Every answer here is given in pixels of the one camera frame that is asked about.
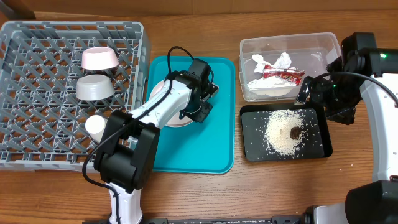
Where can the white tissue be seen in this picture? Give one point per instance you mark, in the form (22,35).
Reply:
(273,84)

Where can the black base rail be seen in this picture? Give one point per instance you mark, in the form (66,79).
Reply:
(217,221)

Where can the black rectangular tray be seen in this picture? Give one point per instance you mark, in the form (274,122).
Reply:
(314,146)

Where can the grey bowl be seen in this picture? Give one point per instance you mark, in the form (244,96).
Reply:
(94,87)

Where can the large white plate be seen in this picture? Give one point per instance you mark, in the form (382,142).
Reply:
(175,121)

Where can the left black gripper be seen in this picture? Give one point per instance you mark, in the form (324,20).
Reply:
(201,115)

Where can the clear plastic waste bin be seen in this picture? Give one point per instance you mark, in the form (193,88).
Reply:
(310,53)

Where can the grey plastic dish rack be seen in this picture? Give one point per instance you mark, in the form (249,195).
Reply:
(42,120)

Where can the red snack wrapper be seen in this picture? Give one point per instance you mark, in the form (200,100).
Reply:
(291,75)

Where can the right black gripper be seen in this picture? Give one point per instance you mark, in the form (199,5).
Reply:
(315,90)

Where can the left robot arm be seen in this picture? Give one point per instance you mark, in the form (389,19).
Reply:
(126,153)

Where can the teal serving tray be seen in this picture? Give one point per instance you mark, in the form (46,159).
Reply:
(208,147)

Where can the brown food scrap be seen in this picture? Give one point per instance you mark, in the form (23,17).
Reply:
(296,133)

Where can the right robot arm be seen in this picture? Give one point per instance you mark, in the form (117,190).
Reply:
(364,72)

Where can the pile of white rice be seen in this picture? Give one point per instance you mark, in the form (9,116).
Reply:
(280,133)

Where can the small pink-white bowl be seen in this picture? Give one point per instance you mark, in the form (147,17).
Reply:
(99,58)

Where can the white cup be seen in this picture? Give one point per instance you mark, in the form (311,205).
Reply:
(95,126)

